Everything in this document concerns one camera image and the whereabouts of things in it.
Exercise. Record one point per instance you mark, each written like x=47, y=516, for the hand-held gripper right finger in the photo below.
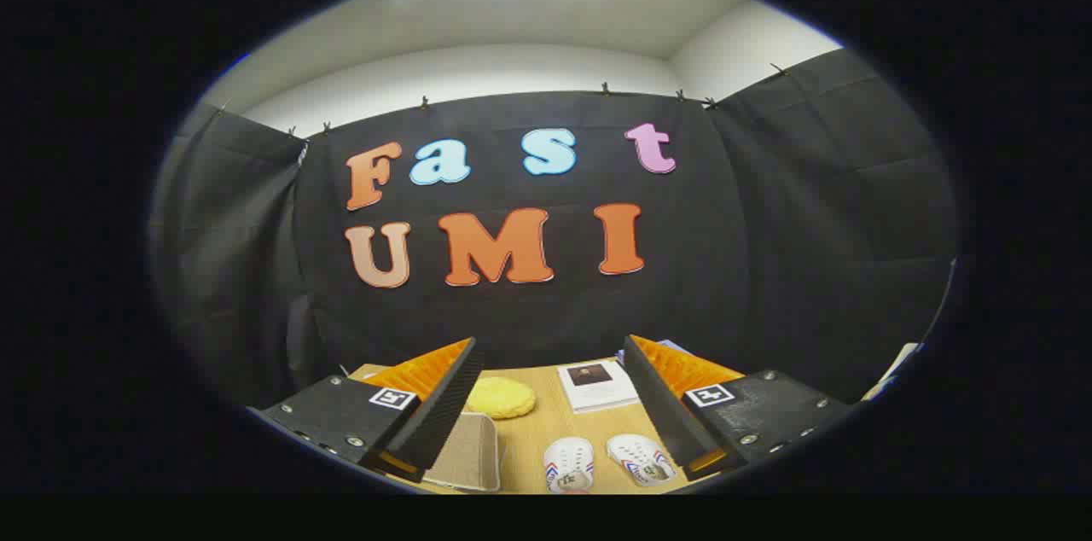
x=661, y=413

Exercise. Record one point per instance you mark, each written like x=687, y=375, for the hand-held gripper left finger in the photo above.
x=444, y=413

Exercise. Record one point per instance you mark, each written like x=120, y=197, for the beige fabric storage box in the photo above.
x=469, y=451

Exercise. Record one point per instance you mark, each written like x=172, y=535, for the white striped shoe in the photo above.
x=640, y=457
x=569, y=460

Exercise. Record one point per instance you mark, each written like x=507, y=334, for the yellow round plush cushion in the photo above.
x=501, y=396

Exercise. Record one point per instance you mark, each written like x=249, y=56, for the white book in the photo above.
x=597, y=387

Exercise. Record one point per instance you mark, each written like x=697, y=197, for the blue book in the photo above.
x=672, y=345

